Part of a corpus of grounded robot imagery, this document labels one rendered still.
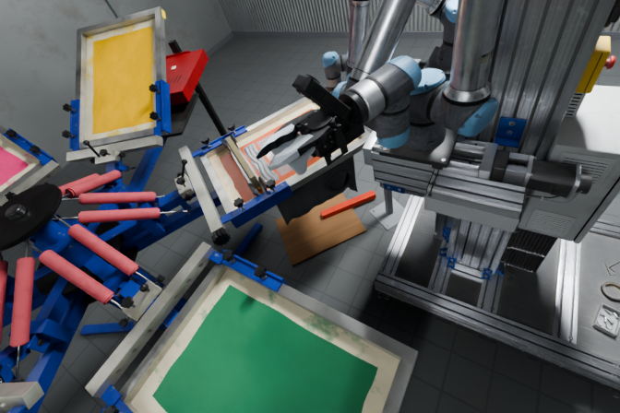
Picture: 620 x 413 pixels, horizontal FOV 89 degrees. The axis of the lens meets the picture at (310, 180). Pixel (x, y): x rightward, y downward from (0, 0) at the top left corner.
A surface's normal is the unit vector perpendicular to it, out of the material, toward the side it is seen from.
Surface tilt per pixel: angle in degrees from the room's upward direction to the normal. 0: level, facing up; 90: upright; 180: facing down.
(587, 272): 0
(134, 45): 32
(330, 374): 0
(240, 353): 0
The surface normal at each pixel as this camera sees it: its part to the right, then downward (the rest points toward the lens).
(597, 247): -0.23, -0.65
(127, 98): -0.20, -0.16
